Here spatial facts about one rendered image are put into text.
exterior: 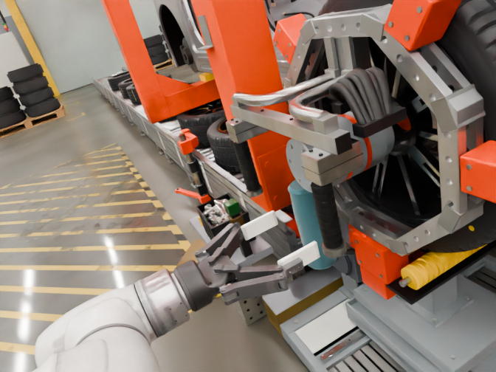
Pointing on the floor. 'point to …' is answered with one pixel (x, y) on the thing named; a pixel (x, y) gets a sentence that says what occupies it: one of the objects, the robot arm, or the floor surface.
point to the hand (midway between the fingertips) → (289, 234)
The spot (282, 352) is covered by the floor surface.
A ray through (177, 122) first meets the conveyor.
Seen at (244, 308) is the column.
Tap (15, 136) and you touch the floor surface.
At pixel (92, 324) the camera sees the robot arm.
